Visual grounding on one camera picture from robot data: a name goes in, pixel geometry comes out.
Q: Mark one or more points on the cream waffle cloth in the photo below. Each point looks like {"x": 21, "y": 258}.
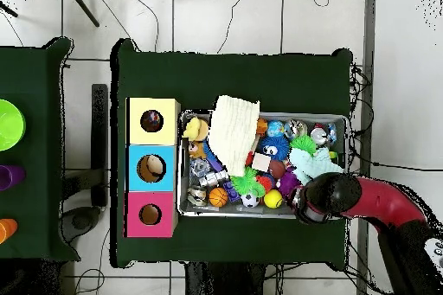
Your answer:
{"x": 232, "y": 132}

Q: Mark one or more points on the colourful patterned cloth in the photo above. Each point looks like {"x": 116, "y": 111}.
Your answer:
{"x": 151, "y": 121}

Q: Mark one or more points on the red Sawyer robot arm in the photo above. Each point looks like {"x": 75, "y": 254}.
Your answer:
{"x": 380, "y": 201}

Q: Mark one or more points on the shallow mesh bin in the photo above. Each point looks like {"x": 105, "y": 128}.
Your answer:
{"x": 242, "y": 212}

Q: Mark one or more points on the wooden box with three holes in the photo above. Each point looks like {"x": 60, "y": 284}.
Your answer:
{"x": 138, "y": 205}

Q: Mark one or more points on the yellow ball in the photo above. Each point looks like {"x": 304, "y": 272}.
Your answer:
{"x": 273, "y": 199}

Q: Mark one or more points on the mint waffle cloth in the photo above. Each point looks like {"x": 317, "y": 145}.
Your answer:
{"x": 311, "y": 163}

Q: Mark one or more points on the small soccer ball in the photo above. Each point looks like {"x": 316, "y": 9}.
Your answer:
{"x": 250, "y": 200}

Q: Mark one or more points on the green spiky ball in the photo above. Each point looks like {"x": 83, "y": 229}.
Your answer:
{"x": 304, "y": 142}

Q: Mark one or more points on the blue spiky ball with eyes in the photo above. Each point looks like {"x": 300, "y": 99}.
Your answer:
{"x": 280, "y": 142}

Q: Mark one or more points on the globe print ball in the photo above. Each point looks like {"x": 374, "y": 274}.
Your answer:
{"x": 275, "y": 129}

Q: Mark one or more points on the orange basketball toy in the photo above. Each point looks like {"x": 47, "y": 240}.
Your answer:
{"x": 218, "y": 197}

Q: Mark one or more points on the yellow plush duck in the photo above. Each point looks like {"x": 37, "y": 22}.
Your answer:
{"x": 193, "y": 129}

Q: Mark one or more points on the black upright panel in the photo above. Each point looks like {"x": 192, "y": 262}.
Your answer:
{"x": 99, "y": 135}

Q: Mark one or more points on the grey rounded stand base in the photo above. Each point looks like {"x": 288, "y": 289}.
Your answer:
{"x": 81, "y": 220}

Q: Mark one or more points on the purple cup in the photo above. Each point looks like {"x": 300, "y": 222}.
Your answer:
{"x": 10, "y": 177}

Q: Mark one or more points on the orange cup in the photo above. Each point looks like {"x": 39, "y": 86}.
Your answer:
{"x": 7, "y": 231}

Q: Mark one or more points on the black tripod leg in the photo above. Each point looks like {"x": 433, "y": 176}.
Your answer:
{"x": 8, "y": 10}
{"x": 83, "y": 6}

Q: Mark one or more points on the lime green bowl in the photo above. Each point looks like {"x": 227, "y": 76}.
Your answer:
{"x": 10, "y": 125}

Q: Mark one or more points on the dark green side table cloth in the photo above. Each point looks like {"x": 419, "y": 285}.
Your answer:
{"x": 31, "y": 66}

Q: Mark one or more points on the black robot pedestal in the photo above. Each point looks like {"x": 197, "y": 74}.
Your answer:
{"x": 225, "y": 281}

